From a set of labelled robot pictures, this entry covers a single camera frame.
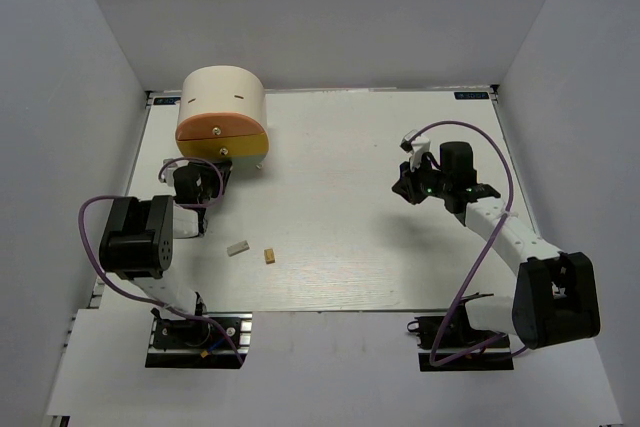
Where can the small tan eraser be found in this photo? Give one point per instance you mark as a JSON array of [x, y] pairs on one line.
[[269, 256]]

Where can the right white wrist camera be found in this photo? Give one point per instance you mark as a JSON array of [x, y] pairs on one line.
[[416, 145]]

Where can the grey white eraser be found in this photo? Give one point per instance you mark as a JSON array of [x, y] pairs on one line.
[[237, 248]]

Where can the cream round drawer organizer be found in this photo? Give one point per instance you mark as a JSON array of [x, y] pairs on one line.
[[218, 89]]

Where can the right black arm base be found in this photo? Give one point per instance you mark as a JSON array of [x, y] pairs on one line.
[[457, 337]]

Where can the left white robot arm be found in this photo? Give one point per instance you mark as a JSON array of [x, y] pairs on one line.
[[137, 243]]

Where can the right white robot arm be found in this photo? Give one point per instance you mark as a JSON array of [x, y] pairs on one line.
[[555, 298]]

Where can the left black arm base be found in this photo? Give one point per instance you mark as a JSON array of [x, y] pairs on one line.
[[184, 344]]

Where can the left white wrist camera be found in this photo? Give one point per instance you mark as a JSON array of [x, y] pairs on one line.
[[166, 173]]

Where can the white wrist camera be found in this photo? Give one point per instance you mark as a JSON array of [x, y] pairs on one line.
[[166, 173], [416, 145]]

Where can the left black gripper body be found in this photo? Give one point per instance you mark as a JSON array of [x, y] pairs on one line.
[[213, 181]]

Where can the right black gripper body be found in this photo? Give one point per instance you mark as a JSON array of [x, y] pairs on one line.
[[436, 182]]

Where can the orange top drawer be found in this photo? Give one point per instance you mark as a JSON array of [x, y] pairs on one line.
[[212, 125]]

